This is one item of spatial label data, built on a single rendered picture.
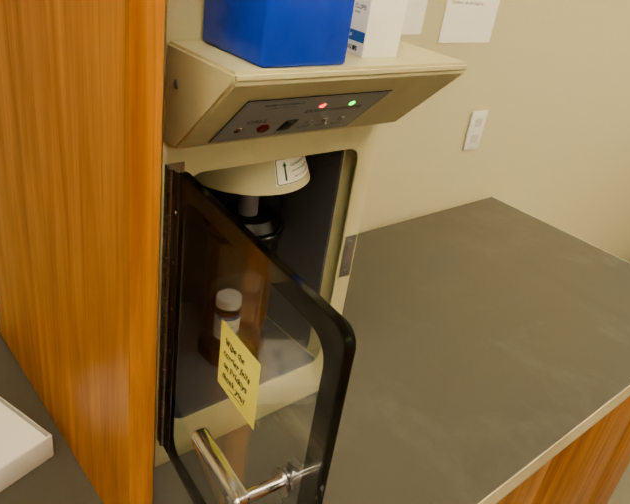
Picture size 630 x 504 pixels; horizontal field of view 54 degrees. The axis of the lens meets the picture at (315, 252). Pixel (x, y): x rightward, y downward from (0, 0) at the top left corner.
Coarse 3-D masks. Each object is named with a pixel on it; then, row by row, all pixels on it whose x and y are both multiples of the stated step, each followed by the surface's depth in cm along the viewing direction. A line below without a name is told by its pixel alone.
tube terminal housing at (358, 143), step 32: (192, 0) 58; (192, 32) 59; (352, 128) 80; (192, 160) 66; (224, 160) 69; (256, 160) 72; (352, 160) 87; (160, 192) 66; (352, 192) 86; (160, 224) 67; (352, 224) 89; (160, 256) 69; (160, 288) 71; (160, 448) 84
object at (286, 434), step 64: (192, 192) 60; (192, 256) 63; (256, 256) 51; (192, 320) 66; (256, 320) 53; (320, 320) 44; (192, 384) 69; (320, 384) 46; (192, 448) 72; (256, 448) 57; (320, 448) 47
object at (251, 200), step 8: (240, 200) 85; (248, 200) 84; (256, 200) 85; (232, 208) 87; (240, 208) 85; (248, 208) 85; (256, 208) 86; (264, 208) 89; (240, 216) 85; (248, 216) 86; (256, 216) 86; (264, 216) 86; (272, 216) 87; (248, 224) 84; (256, 224) 84; (264, 224) 85; (272, 224) 86; (256, 232) 84; (264, 232) 84
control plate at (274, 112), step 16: (320, 96) 61; (336, 96) 63; (352, 96) 65; (368, 96) 66; (384, 96) 68; (240, 112) 57; (256, 112) 59; (272, 112) 61; (288, 112) 62; (304, 112) 64; (320, 112) 66; (336, 112) 68; (352, 112) 70; (224, 128) 60; (256, 128) 63; (272, 128) 65; (304, 128) 69; (320, 128) 71
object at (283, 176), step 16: (288, 160) 79; (304, 160) 83; (208, 176) 77; (224, 176) 77; (240, 176) 77; (256, 176) 77; (272, 176) 78; (288, 176) 79; (304, 176) 82; (240, 192) 77; (256, 192) 77; (272, 192) 78; (288, 192) 79
